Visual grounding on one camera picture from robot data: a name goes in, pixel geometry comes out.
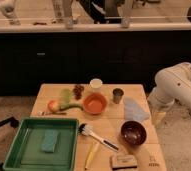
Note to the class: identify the light blue cloth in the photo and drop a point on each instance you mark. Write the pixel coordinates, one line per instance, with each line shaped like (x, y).
(133, 111)

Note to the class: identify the red yellow apple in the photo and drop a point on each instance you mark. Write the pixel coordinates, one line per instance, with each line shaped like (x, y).
(53, 106)

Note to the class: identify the yellow banana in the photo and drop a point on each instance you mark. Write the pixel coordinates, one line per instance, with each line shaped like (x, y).
(94, 148)

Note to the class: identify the bunch of dark grapes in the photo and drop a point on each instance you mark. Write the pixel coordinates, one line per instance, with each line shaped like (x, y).
(78, 89)

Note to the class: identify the green cucumber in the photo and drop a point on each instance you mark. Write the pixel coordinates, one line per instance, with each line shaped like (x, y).
(64, 107)

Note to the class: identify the dark brown bowl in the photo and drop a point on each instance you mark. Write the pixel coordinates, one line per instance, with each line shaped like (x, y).
(133, 133)

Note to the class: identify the teal sponge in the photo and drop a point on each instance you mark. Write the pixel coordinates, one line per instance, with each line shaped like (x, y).
(49, 141)

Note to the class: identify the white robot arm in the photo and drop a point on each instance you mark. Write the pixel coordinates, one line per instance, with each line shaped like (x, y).
(172, 83)

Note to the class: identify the green plastic tray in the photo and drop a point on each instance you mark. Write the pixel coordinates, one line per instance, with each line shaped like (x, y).
(25, 153)

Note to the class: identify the orange plastic bowl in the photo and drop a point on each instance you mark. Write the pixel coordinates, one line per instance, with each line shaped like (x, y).
(94, 104)

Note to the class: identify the white handled dish brush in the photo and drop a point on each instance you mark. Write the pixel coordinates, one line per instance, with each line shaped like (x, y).
(86, 130)

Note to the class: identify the black stand leg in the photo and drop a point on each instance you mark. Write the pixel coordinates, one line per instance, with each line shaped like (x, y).
(2, 124)

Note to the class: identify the metal cup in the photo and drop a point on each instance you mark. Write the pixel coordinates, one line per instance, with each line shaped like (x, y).
(117, 95)

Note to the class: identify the white yellowish gripper body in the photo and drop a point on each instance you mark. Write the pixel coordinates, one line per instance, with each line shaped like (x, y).
(157, 116)

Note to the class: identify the white plastic cup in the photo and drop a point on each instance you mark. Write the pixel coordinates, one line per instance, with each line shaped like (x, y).
(96, 84)

